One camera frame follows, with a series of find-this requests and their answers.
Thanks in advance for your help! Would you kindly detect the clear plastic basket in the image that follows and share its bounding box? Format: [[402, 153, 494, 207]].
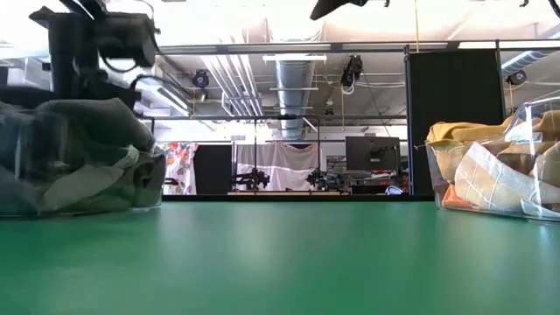
[[424, 94, 560, 223], [0, 98, 168, 219]]

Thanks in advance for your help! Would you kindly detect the green table mat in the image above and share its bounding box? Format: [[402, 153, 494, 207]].
[[160, 193, 437, 203], [0, 199, 560, 315]]

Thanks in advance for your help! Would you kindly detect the yellow hanging cable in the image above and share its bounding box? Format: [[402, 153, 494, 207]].
[[413, 0, 420, 53]]

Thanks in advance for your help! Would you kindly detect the light gray microfiber towel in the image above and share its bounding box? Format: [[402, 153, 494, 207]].
[[32, 97, 158, 154]]

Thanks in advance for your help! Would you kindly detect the floral hanging cloth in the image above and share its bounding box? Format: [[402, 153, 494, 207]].
[[162, 142, 199, 196]]

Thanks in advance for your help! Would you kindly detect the silver ventilation duct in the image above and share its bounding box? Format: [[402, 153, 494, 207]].
[[274, 59, 317, 141]]

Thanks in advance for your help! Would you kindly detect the white ceiling light bar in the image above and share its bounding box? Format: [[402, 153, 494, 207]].
[[262, 54, 328, 62]]

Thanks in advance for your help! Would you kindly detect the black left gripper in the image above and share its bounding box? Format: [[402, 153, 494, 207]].
[[28, 0, 109, 97]]

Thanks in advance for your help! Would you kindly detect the small black panel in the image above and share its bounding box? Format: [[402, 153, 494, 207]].
[[192, 144, 234, 195]]

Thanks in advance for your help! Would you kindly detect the black hanging device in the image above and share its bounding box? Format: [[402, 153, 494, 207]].
[[340, 54, 365, 88]]

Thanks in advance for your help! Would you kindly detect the black partition panel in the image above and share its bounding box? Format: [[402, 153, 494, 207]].
[[404, 46, 507, 197]]

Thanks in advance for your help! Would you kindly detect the dark gray microfiber towel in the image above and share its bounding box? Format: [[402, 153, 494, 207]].
[[0, 143, 165, 215]]

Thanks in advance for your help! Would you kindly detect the pale orange plaid towel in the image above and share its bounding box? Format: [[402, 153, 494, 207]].
[[453, 142, 560, 215]]

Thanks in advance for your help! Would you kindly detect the white hanging sheet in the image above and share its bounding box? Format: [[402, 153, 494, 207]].
[[234, 140, 324, 193]]

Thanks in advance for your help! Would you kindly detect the gray overhead beam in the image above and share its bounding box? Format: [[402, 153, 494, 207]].
[[155, 40, 560, 57]]

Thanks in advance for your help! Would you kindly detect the black monitor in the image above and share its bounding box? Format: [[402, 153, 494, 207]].
[[344, 135, 402, 172]]

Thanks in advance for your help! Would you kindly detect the round black ceiling device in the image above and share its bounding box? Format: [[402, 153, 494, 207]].
[[192, 69, 210, 89], [506, 69, 529, 87]]

